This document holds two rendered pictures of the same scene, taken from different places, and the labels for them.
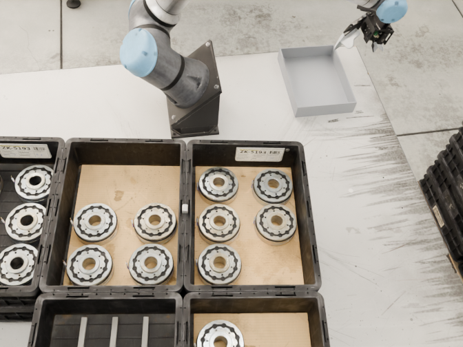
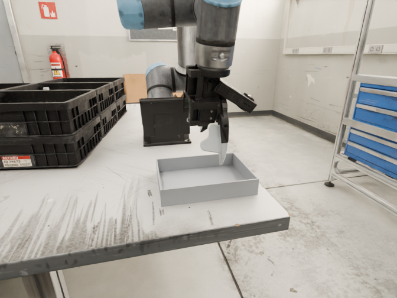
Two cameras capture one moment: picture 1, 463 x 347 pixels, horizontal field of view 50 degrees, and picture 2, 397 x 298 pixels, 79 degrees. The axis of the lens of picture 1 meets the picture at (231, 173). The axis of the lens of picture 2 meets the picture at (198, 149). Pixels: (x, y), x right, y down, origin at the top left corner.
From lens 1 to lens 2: 1.76 m
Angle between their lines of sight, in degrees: 74
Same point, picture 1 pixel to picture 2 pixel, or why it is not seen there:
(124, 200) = not seen: hidden behind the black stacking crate
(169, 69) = (149, 82)
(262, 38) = not seen: outside the picture
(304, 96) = (183, 176)
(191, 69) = (156, 91)
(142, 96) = not seen: hidden behind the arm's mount
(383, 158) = (77, 228)
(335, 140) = (121, 193)
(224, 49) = (364, 268)
